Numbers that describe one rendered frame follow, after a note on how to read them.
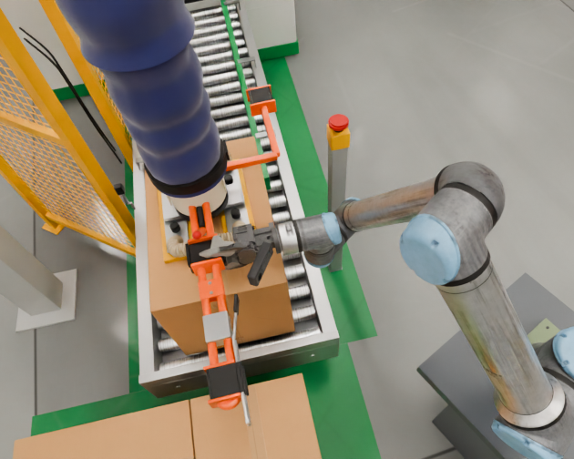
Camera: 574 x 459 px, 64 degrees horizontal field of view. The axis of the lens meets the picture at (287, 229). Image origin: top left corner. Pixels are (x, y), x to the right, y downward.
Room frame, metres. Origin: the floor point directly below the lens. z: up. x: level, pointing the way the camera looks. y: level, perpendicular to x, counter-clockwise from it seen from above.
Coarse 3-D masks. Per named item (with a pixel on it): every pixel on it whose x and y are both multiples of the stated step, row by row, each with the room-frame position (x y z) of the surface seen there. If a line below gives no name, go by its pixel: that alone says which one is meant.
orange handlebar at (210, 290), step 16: (272, 128) 1.07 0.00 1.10; (272, 144) 1.00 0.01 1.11; (240, 160) 0.96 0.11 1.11; (256, 160) 0.95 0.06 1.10; (272, 160) 0.95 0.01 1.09; (192, 208) 0.80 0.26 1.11; (208, 208) 0.79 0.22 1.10; (192, 224) 0.74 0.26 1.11; (208, 224) 0.74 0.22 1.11; (208, 288) 0.54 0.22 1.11; (208, 304) 0.50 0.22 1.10; (224, 304) 0.49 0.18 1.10; (240, 400) 0.26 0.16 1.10
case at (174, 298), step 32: (256, 192) 0.93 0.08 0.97; (256, 224) 0.81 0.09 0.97; (160, 256) 0.74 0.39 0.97; (160, 288) 0.63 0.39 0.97; (192, 288) 0.62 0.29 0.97; (224, 288) 0.60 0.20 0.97; (256, 288) 0.59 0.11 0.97; (288, 288) 0.60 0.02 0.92; (160, 320) 0.56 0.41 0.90; (192, 320) 0.57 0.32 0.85; (256, 320) 0.58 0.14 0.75; (288, 320) 0.59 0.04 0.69; (192, 352) 0.56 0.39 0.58
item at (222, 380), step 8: (232, 360) 0.34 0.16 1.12; (208, 368) 0.33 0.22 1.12; (216, 368) 0.33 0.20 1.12; (224, 368) 0.32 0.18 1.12; (232, 368) 0.32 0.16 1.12; (208, 376) 0.31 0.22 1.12; (216, 376) 0.31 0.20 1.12; (224, 376) 0.31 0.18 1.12; (232, 376) 0.30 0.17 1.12; (208, 384) 0.29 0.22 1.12; (216, 384) 0.29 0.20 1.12; (224, 384) 0.29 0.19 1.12; (232, 384) 0.29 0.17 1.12; (216, 392) 0.27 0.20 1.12; (224, 392) 0.27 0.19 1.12; (232, 392) 0.27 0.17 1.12; (240, 392) 0.27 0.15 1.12; (208, 400) 0.26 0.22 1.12; (216, 400) 0.26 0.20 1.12; (224, 400) 0.26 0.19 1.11
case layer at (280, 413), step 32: (256, 384) 0.43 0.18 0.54; (288, 384) 0.42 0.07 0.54; (128, 416) 0.38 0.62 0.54; (160, 416) 0.37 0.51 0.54; (192, 416) 0.36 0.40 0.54; (224, 416) 0.34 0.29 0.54; (256, 416) 0.33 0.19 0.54; (288, 416) 0.32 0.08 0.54; (32, 448) 0.32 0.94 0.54; (64, 448) 0.31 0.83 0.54; (96, 448) 0.30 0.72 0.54; (128, 448) 0.28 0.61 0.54; (160, 448) 0.27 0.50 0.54; (192, 448) 0.26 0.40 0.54; (224, 448) 0.25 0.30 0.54; (256, 448) 0.23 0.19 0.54; (288, 448) 0.22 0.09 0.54
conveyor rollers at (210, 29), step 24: (216, 24) 2.62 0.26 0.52; (216, 48) 2.35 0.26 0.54; (240, 48) 2.30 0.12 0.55; (216, 72) 2.16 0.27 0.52; (240, 96) 1.91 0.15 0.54; (240, 120) 1.73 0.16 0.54; (264, 144) 1.55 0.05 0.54; (288, 216) 1.11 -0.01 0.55; (312, 312) 0.67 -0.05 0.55; (288, 336) 0.59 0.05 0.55; (192, 360) 0.55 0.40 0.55
